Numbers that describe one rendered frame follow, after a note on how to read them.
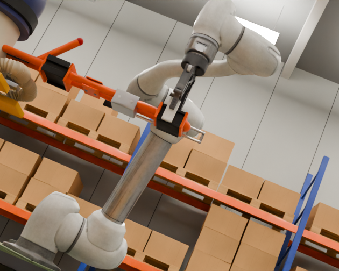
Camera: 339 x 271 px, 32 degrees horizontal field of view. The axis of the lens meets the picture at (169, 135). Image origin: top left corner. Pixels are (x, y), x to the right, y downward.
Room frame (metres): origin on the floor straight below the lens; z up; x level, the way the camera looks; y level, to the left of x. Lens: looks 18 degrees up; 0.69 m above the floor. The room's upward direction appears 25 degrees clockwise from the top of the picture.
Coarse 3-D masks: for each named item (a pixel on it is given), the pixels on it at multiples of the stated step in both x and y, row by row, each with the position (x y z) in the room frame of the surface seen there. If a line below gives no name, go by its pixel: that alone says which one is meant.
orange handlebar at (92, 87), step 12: (12, 48) 1.58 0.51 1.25; (24, 60) 1.58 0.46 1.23; (36, 60) 1.57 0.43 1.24; (72, 72) 1.56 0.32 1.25; (72, 84) 1.60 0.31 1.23; (84, 84) 1.55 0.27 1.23; (96, 84) 1.55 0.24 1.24; (96, 96) 1.59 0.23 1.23; (108, 96) 1.58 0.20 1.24; (144, 108) 1.53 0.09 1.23; (156, 108) 1.53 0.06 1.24
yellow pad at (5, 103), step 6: (0, 96) 1.65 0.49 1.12; (6, 96) 1.66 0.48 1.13; (0, 102) 1.67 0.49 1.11; (6, 102) 1.65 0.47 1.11; (12, 102) 1.65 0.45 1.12; (0, 108) 1.74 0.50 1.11; (6, 108) 1.70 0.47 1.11; (12, 108) 1.67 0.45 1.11; (18, 108) 1.67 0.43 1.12; (12, 114) 1.74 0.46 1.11; (18, 114) 1.71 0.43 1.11
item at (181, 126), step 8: (160, 104) 1.51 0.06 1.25; (160, 112) 1.52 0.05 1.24; (176, 112) 1.52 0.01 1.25; (184, 112) 1.51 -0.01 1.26; (160, 120) 1.52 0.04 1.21; (176, 120) 1.52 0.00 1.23; (184, 120) 1.50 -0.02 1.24; (160, 128) 1.58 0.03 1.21; (168, 128) 1.55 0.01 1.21; (176, 128) 1.52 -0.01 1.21
